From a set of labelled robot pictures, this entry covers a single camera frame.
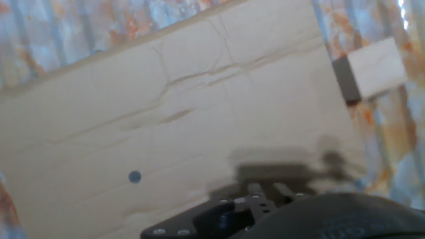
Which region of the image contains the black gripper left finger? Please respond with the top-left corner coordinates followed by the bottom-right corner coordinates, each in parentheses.
top-left (247, 182), bottom-right (277, 218)

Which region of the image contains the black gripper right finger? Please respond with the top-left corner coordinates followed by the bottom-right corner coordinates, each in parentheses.
top-left (273, 182), bottom-right (305, 200)

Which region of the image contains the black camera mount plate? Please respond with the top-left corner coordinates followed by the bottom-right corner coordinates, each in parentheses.
top-left (140, 197), bottom-right (253, 239)

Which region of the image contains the brown cardboard sheet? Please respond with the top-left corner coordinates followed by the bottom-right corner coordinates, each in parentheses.
top-left (0, 0), bottom-right (368, 239)

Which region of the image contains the light wooden cube block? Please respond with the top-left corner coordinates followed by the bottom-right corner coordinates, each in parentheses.
top-left (331, 37), bottom-right (408, 106)

